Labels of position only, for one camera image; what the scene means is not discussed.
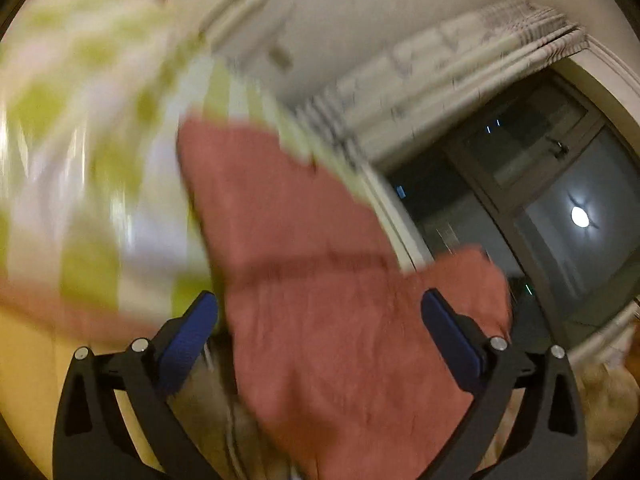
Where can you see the white bed headboard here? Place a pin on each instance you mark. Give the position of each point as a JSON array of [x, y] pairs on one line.
[[250, 15]]

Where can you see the dark window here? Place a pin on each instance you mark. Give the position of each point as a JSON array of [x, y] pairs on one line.
[[540, 200]]

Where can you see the yellow floral bedsheet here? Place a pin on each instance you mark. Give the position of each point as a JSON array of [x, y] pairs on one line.
[[30, 360]]

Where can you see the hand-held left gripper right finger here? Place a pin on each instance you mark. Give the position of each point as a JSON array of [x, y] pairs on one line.
[[452, 345]]

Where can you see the red quilted jacket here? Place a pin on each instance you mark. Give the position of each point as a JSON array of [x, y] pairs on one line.
[[320, 285]]

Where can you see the printed white curtain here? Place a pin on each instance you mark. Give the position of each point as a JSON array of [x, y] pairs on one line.
[[450, 70]]

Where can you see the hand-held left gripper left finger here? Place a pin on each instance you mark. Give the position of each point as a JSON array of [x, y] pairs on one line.
[[187, 332]]

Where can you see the green checked blanket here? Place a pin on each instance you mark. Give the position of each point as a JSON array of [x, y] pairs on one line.
[[100, 160]]

